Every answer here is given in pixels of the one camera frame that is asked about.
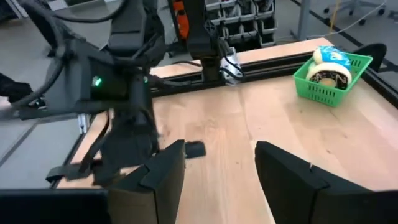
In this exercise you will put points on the black aluminium table frame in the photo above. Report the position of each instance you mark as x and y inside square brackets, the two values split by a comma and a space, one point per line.
[264, 67]

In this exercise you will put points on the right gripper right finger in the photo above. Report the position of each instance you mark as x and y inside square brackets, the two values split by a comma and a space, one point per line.
[304, 199]

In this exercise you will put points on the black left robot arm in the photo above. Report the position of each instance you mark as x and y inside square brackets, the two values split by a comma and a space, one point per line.
[130, 25]

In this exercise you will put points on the grey parts bin rack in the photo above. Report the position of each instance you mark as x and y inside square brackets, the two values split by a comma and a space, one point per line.
[248, 21]

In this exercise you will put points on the green plastic basket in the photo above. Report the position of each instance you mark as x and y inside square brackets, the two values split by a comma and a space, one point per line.
[326, 95]

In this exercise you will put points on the orange plastic object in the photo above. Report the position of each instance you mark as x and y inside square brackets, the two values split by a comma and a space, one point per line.
[181, 18]

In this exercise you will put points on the grey metal table leg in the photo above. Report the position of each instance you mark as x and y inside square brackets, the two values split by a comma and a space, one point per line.
[304, 18]

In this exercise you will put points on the chocolate iced toy donut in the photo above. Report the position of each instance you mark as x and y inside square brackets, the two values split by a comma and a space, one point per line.
[329, 73]

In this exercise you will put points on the blue iced toy donut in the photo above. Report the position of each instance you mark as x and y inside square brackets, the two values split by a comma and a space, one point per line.
[334, 56]

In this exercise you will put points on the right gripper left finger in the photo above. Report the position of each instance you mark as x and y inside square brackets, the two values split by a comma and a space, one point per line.
[161, 186]

